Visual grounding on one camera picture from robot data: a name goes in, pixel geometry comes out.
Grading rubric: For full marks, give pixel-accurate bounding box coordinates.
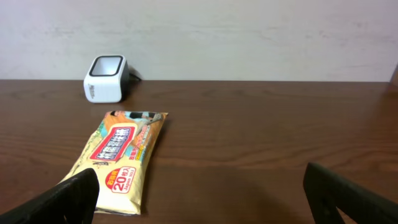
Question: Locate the white barcode scanner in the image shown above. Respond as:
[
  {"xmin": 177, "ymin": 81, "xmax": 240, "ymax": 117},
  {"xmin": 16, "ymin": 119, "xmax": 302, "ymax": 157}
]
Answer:
[{"xmin": 83, "ymin": 55, "xmax": 129, "ymax": 103}]

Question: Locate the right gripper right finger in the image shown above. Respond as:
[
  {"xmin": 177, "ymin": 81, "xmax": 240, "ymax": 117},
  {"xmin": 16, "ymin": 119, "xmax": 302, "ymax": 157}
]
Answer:
[{"xmin": 303, "ymin": 162, "xmax": 397, "ymax": 224}]

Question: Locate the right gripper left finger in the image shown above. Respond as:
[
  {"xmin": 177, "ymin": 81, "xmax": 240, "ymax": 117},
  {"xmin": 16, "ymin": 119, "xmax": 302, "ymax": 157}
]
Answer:
[{"xmin": 1, "ymin": 168, "xmax": 100, "ymax": 224}]

